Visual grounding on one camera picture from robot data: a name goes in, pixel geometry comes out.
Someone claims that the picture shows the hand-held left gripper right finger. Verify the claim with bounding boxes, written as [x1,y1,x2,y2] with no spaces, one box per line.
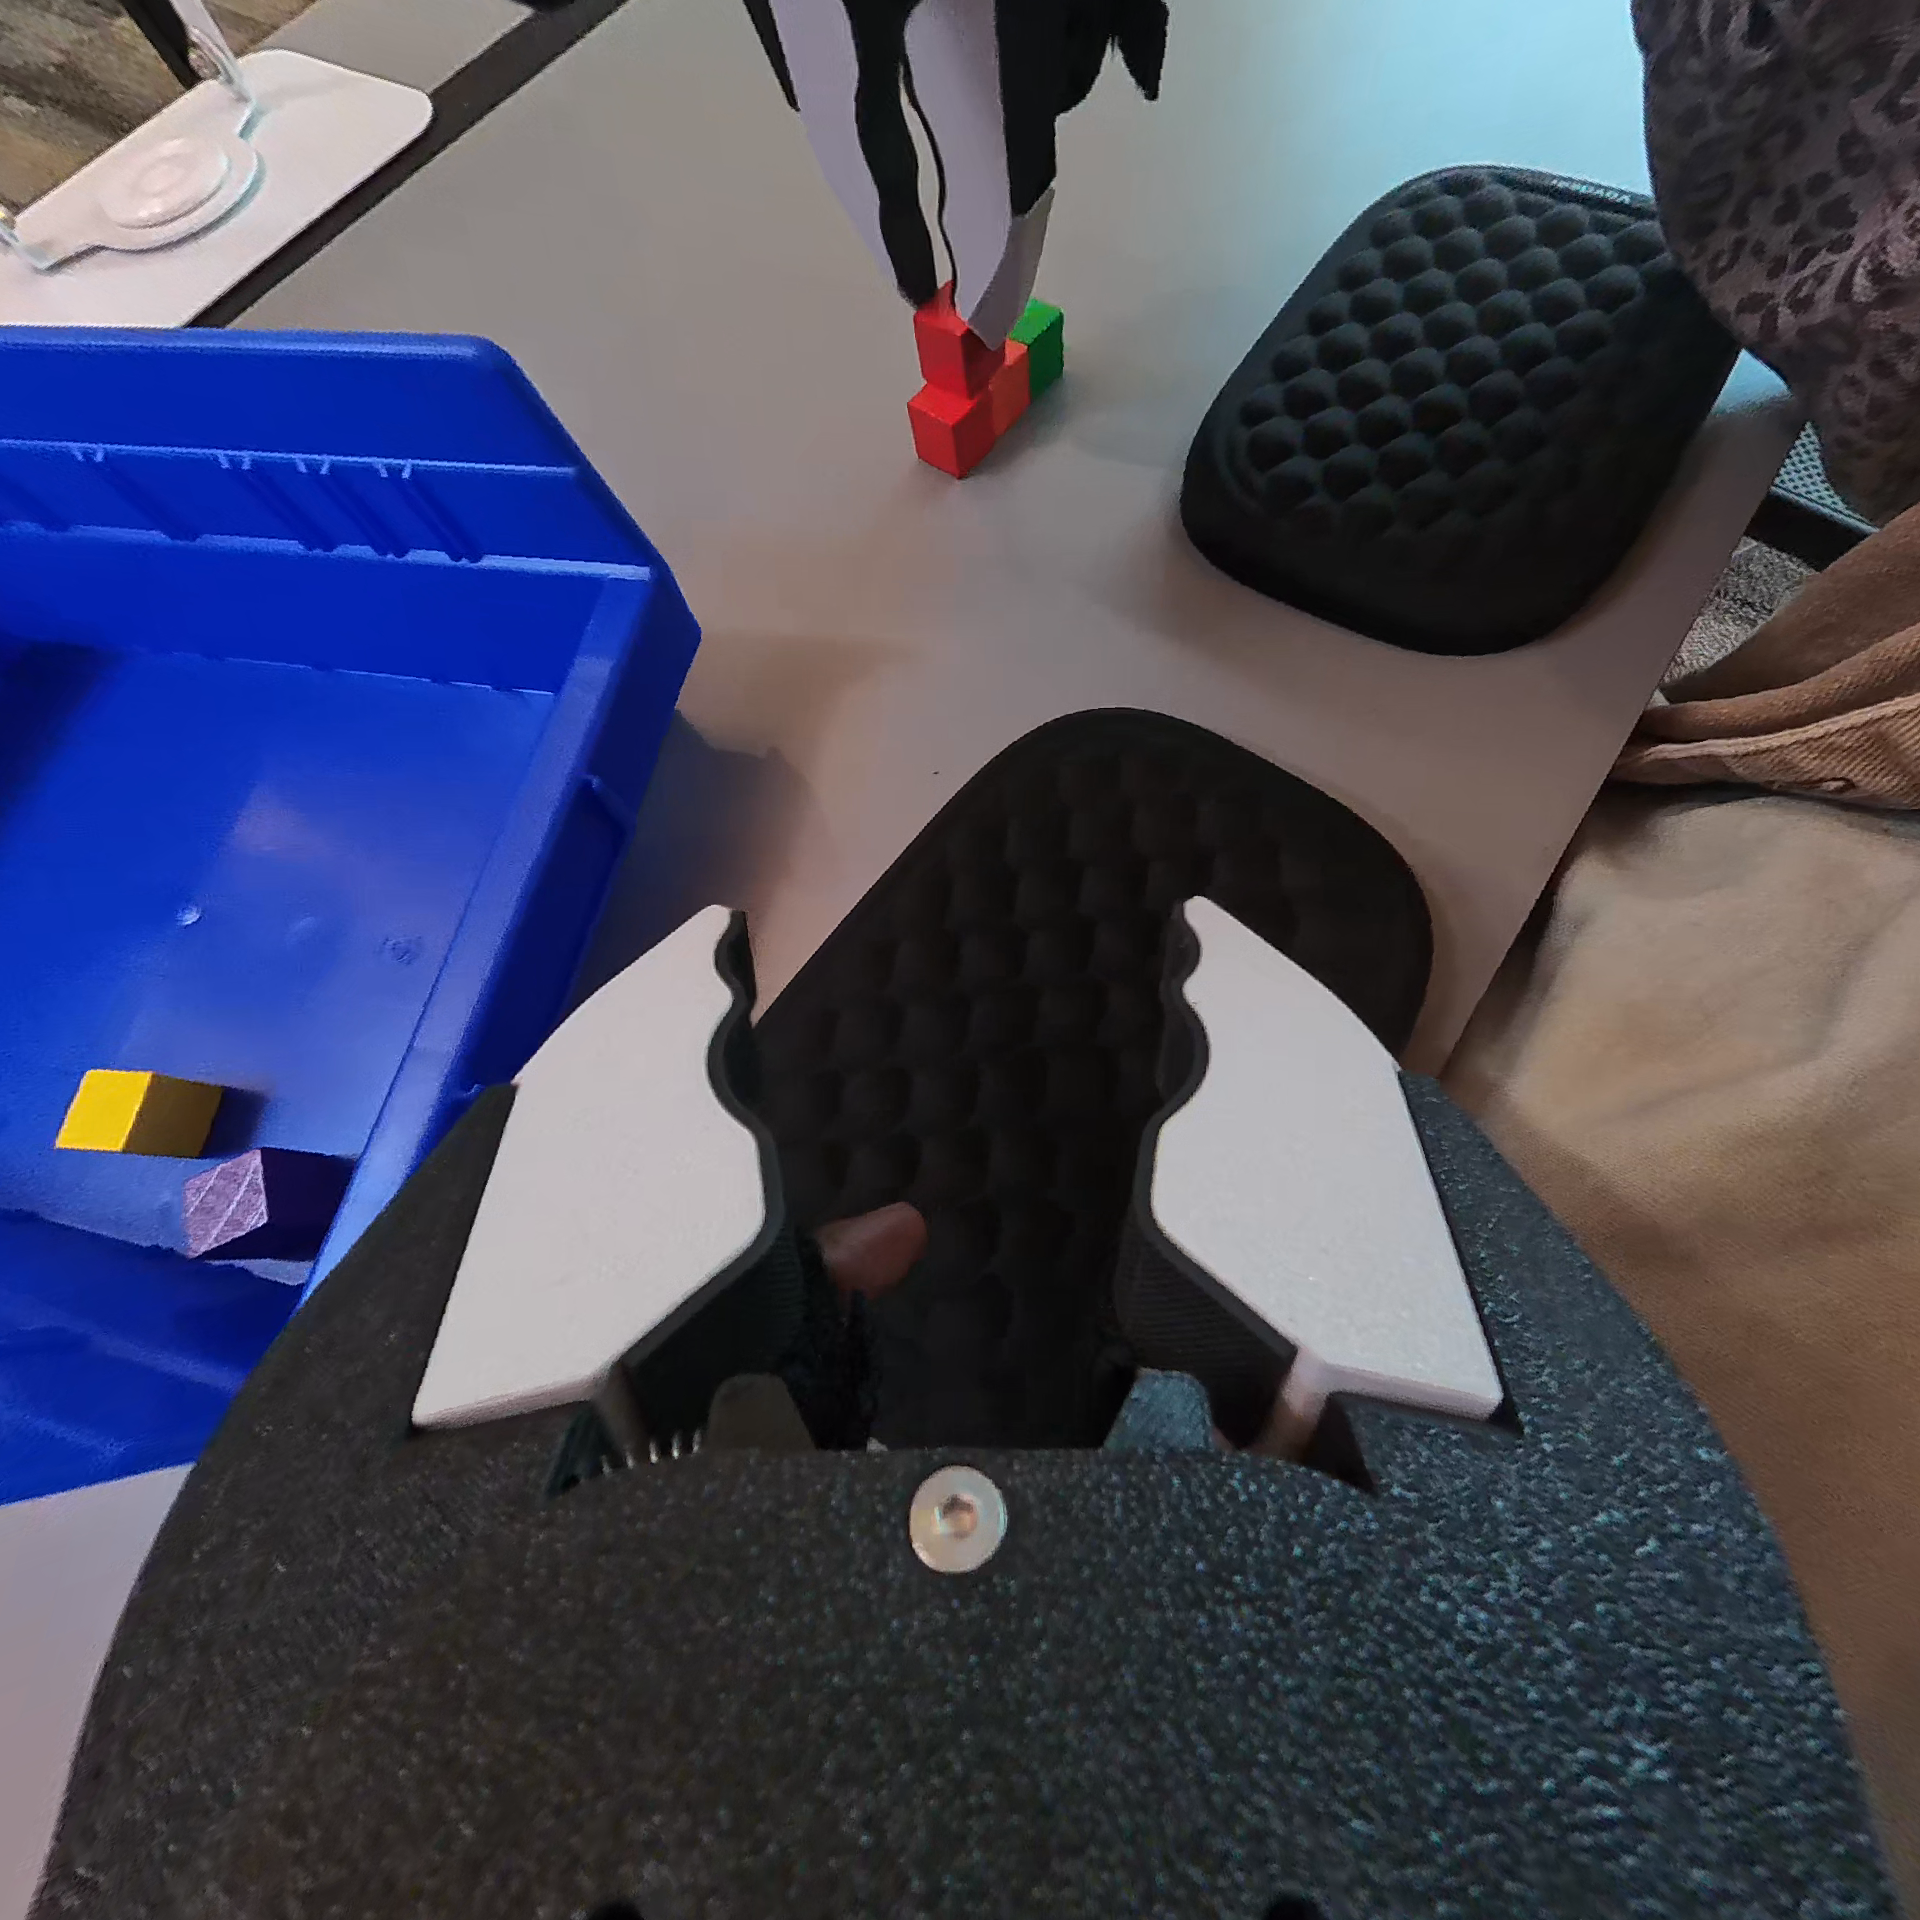
[1132,896,1508,1427]

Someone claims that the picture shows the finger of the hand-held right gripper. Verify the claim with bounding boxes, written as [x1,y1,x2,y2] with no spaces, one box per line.
[900,0,1059,345]
[745,0,947,303]

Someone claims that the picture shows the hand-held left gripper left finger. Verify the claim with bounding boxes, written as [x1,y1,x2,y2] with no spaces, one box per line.
[409,904,794,1431]

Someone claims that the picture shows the purple wooden cube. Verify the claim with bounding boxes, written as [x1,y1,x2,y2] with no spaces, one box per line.
[180,1145,356,1264]

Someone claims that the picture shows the blue plastic bin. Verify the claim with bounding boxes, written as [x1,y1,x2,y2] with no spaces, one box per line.
[0,328,705,1505]

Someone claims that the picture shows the yellow wooden cube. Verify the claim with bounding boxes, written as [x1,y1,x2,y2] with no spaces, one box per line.
[56,1068,226,1161]

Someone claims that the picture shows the person's right forearm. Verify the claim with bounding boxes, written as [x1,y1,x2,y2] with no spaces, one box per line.
[1632,0,1920,519]

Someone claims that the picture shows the person's left hand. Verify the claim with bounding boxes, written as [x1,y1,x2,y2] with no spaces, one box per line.
[815,1200,928,1296]

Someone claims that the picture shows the black honeycomb wrist rest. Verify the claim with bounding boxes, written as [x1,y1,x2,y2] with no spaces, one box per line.
[750,708,1439,1457]
[1179,166,1743,656]

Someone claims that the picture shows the person's tan pants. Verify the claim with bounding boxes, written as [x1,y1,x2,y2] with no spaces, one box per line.
[1441,504,1920,1652]

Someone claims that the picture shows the white document stand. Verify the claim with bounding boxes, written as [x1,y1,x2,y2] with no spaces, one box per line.
[0,0,436,329]

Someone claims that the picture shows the black mesh chair part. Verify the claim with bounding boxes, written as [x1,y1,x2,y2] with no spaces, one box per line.
[1747,428,1883,571]

